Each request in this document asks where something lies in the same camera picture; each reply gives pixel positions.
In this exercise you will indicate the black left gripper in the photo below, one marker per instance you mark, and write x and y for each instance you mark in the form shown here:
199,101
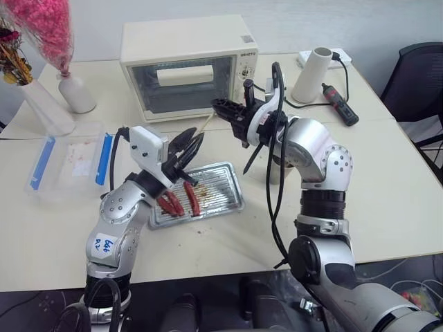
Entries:
173,167

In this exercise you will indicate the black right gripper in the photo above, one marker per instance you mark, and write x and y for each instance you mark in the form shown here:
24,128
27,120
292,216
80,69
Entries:
242,121

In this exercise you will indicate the wooden skewer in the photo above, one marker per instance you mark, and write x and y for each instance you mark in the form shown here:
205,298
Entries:
207,121

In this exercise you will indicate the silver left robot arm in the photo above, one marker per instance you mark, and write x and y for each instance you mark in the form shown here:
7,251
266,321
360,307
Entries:
114,221

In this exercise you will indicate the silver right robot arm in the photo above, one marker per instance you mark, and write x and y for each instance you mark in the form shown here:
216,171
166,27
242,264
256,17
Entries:
322,162

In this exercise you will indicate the ribbed metal tray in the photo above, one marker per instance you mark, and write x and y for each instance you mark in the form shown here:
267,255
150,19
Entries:
221,186

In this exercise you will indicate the red sausage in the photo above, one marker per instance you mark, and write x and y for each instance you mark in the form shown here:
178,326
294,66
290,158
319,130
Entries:
176,205
192,200
165,206

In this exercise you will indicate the cream toaster oven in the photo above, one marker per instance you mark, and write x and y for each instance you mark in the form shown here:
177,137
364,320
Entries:
180,62

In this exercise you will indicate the white cylindrical tube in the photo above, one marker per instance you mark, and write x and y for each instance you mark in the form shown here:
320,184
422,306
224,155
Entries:
311,76

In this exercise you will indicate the black red electric screwdriver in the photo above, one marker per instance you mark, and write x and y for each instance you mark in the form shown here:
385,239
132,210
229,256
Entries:
341,105

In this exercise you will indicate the clear box with blue clips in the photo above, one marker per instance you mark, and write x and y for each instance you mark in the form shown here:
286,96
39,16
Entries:
72,162

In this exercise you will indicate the small white bottle vase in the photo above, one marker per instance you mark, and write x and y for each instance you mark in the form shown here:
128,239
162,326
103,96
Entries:
78,93

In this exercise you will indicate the white power strip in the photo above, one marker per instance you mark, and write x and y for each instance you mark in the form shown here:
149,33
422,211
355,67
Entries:
341,57

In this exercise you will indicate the tall white cone vase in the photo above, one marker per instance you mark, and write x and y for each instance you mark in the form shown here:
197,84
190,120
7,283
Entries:
48,110

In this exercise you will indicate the dark rounded shape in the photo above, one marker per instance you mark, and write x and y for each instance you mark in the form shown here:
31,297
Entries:
183,313
257,304

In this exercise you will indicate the pink dried flower bouquet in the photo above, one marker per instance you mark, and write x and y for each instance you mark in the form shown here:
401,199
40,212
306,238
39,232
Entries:
45,31

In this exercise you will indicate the black office chair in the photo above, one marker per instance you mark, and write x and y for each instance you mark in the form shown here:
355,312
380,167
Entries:
415,86

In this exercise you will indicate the yellow and dark dried flowers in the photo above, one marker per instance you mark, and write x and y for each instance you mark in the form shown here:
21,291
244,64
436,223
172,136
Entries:
14,58

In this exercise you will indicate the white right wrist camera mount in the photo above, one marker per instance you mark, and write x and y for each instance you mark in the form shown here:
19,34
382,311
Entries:
257,117

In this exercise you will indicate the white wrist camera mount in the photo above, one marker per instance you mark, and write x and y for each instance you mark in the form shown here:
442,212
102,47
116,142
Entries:
147,145
257,117

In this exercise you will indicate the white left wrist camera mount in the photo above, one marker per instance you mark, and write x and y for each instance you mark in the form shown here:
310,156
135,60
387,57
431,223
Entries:
147,145

